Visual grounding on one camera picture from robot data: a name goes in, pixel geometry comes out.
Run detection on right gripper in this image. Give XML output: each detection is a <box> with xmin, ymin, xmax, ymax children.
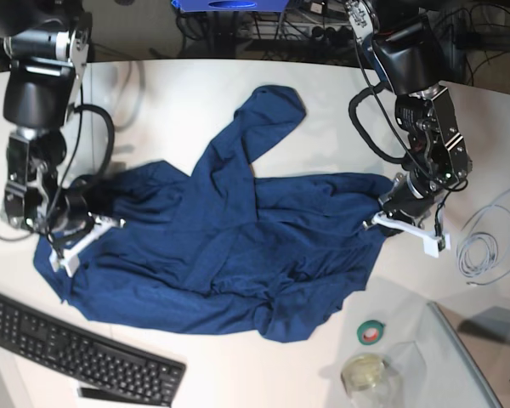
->
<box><xmin>46</xmin><ymin>178</ymin><xmax>122</xmax><ymax>245</ymax></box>

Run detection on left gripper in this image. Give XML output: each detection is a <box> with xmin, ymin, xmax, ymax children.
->
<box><xmin>378</xmin><ymin>173</ymin><xmax>444</xmax><ymax>228</ymax></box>

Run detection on dark blue t-shirt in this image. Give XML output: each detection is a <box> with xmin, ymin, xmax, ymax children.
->
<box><xmin>33</xmin><ymin>85</ymin><xmax>392</xmax><ymax>343</ymax></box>

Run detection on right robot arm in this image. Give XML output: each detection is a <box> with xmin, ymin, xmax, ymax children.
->
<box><xmin>0</xmin><ymin>1</ymin><xmax>115</xmax><ymax>248</ymax></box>

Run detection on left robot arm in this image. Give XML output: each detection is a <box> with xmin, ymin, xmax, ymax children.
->
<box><xmin>343</xmin><ymin>1</ymin><xmax>472</xmax><ymax>226</ymax></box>

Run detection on green tape roll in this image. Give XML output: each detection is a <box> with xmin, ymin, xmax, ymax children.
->
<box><xmin>356</xmin><ymin>320</ymin><xmax>385</xmax><ymax>345</ymax></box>

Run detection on black computer keyboard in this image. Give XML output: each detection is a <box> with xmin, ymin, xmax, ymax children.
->
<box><xmin>0</xmin><ymin>293</ymin><xmax>186</xmax><ymax>407</ymax></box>

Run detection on white power strip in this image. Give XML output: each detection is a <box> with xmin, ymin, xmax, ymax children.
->
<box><xmin>241</xmin><ymin>20</ymin><xmax>354</xmax><ymax>46</ymax></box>

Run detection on clear glass jar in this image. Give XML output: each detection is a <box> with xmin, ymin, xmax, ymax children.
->
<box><xmin>340</xmin><ymin>353</ymin><xmax>400</xmax><ymax>407</ymax></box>

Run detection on blue box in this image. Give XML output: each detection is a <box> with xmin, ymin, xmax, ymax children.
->
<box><xmin>171</xmin><ymin>0</ymin><xmax>288</xmax><ymax>13</ymax></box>

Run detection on coiled white cable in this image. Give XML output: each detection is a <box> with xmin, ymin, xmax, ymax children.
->
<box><xmin>456</xmin><ymin>184</ymin><xmax>510</xmax><ymax>287</ymax></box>

